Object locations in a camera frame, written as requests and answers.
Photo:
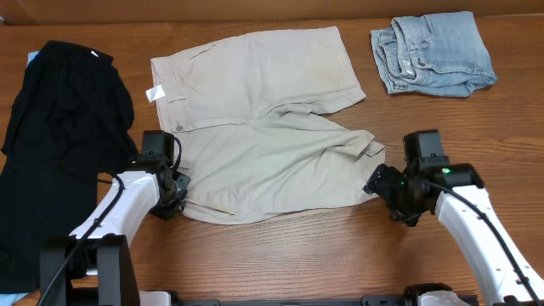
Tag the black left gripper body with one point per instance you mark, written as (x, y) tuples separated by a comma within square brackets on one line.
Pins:
[(166, 208)]

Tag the black garment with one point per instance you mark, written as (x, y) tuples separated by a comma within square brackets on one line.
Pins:
[(69, 122)]

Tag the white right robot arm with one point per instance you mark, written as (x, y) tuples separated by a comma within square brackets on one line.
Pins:
[(456, 195)]

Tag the folded light blue jeans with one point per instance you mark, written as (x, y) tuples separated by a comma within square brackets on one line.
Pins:
[(435, 54)]

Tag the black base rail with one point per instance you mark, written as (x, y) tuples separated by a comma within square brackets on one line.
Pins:
[(425, 294)]

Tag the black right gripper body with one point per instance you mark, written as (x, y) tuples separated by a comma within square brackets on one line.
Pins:
[(399, 195)]

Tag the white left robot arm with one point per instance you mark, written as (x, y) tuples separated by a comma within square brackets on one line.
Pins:
[(93, 265)]

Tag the light blue cloth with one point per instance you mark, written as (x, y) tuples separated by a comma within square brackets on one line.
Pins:
[(10, 299)]

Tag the beige khaki shorts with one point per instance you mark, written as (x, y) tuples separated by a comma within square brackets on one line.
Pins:
[(252, 115)]

